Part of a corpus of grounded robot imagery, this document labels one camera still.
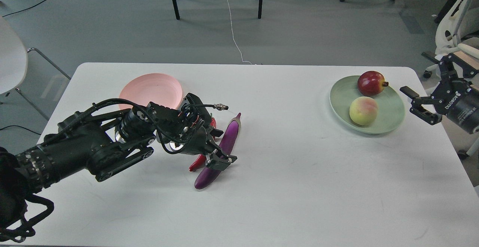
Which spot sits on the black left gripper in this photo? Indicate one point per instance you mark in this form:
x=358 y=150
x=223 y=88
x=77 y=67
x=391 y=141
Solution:
x=200 y=141

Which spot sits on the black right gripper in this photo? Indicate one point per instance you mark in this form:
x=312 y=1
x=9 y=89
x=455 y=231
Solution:
x=460 y=104

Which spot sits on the red chili pepper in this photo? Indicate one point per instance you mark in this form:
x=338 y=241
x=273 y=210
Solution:
x=200 y=161

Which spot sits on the purple eggplant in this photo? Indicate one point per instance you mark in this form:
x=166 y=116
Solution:
x=208 y=176

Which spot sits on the red pomegranate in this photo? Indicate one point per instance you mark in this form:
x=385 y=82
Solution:
x=371 y=83

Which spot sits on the yellow-pink peach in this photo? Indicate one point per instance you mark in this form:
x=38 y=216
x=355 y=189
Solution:
x=363 y=110

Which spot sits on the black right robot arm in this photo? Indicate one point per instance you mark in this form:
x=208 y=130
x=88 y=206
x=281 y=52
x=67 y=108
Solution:
x=454 y=97

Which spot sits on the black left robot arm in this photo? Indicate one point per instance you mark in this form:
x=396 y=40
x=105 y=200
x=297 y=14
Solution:
x=106 y=139

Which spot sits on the green plate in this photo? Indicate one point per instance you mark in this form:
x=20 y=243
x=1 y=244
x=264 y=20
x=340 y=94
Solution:
x=391 y=110

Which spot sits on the white office chair right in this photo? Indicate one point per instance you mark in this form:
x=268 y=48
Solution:
x=454 y=31

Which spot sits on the pink plate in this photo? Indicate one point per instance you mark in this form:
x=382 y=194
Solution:
x=162 y=89

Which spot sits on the white chair left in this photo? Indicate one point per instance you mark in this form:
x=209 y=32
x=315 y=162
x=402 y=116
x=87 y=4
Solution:
x=14 y=63

